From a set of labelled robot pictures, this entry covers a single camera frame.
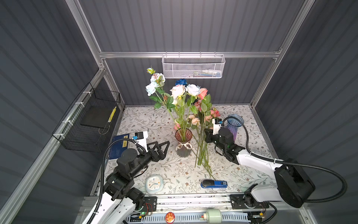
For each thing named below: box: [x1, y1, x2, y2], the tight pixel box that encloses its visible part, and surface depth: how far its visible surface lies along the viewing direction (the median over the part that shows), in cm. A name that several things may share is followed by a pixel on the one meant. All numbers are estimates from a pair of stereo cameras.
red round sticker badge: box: [165, 211, 176, 224], surface depth 71 cm
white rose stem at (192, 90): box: [185, 83, 201, 131], surface depth 68 cm
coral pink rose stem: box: [197, 87, 212, 133], surface depth 84 cm
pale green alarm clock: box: [144, 174, 164, 194], surface depth 79 cm
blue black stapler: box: [200, 179, 228, 189], surface depth 80 cm
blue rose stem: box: [175, 78, 188, 86], surface depth 75 cm
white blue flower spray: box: [144, 67, 183, 138], surface depth 71 cm
